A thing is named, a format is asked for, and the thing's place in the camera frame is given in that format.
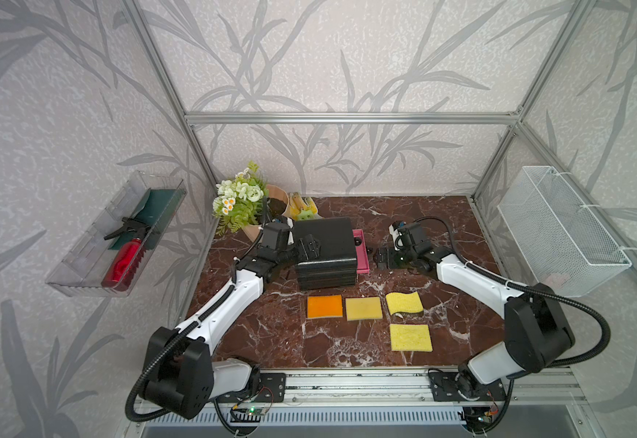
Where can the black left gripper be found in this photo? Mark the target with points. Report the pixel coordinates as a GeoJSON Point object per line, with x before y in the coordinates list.
{"type": "Point", "coordinates": [313, 252]}

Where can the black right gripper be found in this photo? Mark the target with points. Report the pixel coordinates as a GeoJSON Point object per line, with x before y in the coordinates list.
{"type": "Point", "coordinates": [388, 253]}

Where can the pink drawer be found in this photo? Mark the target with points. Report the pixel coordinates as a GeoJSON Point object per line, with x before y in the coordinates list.
{"type": "Point", "coordinates": [362, 251]}

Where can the black drawer cabinet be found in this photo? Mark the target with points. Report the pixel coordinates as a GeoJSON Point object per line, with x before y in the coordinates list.
{"type": "Point", "coordinates": [336, 265]}

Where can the yellow wavy scrub sponge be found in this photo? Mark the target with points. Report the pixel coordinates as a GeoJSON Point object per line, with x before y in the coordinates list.
{"type": "Point", "coordinates": [404, 303]}

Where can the orange sponge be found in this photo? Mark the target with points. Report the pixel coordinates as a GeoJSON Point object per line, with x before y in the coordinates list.
{"type": "Point", "coordinates": [326, 307]}

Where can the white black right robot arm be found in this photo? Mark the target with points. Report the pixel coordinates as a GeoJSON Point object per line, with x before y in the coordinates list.
{"type": "Point", "coordinates": [536, 330]}

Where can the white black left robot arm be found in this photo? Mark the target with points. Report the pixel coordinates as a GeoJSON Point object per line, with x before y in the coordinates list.
{"type": "Point", "coordinates": [179, 373]}

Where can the yellow white garden glove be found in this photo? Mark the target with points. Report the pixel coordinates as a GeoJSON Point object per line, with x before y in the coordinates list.
{"type": "Point", "coordinates": [302, 208]}

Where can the beige flower pot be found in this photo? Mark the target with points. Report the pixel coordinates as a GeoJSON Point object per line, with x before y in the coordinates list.
{"type": "Point", "coordinates": [277, 202]}

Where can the green white artificial flowers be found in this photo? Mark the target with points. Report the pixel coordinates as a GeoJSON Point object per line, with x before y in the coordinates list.
{"type": "Point", "coordinates": [239, 201]}

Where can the dark green trowel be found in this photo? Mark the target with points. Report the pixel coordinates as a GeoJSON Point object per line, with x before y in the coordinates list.
{"type": "Point", "coordinates": [151, 216]}

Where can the left green circuit board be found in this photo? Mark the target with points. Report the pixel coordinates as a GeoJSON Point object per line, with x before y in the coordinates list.
{"type": "Point", "coordinates": [249, 414]}

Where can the green circuit board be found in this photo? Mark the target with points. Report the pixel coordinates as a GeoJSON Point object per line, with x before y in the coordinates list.
{"type": "Point", "coordinates": [478, 420]}
{"type": "Point", "coordinates": [249, 414]}

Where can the red spray bottle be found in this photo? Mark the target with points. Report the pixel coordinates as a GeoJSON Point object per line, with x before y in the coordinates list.
{"type": "Point", "coordinates": [122, 271]}

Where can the right green circuit board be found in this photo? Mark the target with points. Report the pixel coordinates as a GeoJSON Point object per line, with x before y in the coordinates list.
{"type": "Point", "coordinates": [478, 420]}

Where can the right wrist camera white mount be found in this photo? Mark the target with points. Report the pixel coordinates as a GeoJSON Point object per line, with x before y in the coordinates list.
{"type": "Point", "coordinates": [401, 234]}

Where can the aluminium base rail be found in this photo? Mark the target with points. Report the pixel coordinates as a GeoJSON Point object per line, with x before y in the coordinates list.
{"type": "Point", "coordinates": [406, 386]}

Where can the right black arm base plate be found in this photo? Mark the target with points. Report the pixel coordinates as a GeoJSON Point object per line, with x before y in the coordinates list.
{"type": "Point", "coordinates": [453, 387]}

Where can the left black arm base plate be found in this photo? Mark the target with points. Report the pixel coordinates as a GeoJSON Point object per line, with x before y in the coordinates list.
{"type": "Point", "coordinates": [264, 387]}

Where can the white wire mesh basket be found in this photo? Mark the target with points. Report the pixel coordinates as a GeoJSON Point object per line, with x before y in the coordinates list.
{"type": "Point", "coordinates": [559, 235]}

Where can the clear plastic wall tray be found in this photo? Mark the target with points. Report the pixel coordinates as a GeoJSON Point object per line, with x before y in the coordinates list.
{"type": "Point", "coordinates": [108, 258]}

